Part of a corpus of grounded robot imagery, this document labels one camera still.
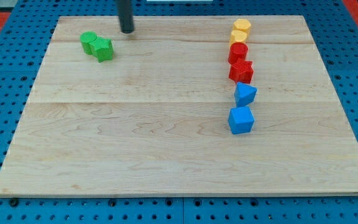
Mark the green cylinder block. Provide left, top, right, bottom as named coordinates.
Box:
left=80, top=31, right=98, bottom=55

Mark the wooden board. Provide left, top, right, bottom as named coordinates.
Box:
left=0, top=16, right=358, bottom=198

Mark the blue cube block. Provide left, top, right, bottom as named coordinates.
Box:
left=228, top=106, right=255, bottom=134

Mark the blue triangle block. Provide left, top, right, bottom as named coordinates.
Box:
left=234, top=82, right=257, bottom=107

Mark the red star block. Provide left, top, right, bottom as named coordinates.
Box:
left=229, top=58, right=254, bottom=84

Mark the red cylinder block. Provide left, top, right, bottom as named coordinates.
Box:
left=227, top=42, right=249, bottom=64

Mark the yellow heart block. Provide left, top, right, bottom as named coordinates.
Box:
left=229, top=30, right=248, bottom=45

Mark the green star block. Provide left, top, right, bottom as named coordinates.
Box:
left=89, top=37, right=114, bottom=62

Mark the yellow hexagon block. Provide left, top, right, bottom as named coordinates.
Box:
left=232, top=19, right=252, bottom=35

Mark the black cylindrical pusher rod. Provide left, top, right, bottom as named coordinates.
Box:
left=116, top=0, right=135, bottom=34

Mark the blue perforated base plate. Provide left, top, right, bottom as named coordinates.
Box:
left=0, top=1, right=358, bottom=223

